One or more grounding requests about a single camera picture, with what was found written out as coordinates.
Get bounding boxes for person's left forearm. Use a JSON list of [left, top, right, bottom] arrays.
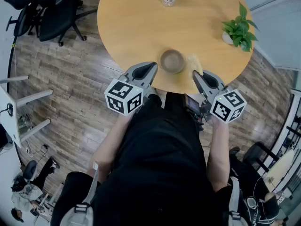
[[87, 113, 135, 183]]

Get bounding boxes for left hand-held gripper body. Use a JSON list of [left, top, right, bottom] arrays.
[[104, 72, 151, 117]]

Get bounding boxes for black office chair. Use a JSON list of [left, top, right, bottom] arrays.
[[0, 0, 45, 38], [39, 0, 98, 47]]

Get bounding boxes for white power strip with cable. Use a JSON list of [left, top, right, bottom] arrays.
[[25, 144, 49, 157]]

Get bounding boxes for grey shoulder strap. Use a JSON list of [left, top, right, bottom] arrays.
[[60, 161, 101, 226], [227, 177, 250, 226]]

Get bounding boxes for white shelving rack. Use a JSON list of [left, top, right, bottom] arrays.
[[270, 88, 301, 193]]

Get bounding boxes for person's black clothing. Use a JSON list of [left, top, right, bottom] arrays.
[[50, 92, 254, 226]]

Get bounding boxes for brown bowl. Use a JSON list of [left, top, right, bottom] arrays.
[[159, 49, 186, 74]]

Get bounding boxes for white round side table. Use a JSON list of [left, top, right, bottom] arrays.
[[263, 149, 296, 193]]

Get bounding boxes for white desk with legs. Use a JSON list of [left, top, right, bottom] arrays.
[[0, 75, 54, 149]]

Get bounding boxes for black round desk fitting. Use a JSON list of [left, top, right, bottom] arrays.
[[0, 102, 14, 117]]

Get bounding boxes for black waist device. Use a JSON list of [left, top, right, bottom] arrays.
[[184, 93, 205, 131]]

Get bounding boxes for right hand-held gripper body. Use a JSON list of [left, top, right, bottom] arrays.
[[199, 86, 247, 124]]

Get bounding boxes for potted green plant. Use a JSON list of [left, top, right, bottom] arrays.
[[222, 1, 259, 53]]

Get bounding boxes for black chair frame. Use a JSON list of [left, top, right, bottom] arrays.
[[243, 141, 280, 174]]

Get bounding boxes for person's right forearm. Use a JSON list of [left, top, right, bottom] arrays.
[[206, 116, 231, 193]]

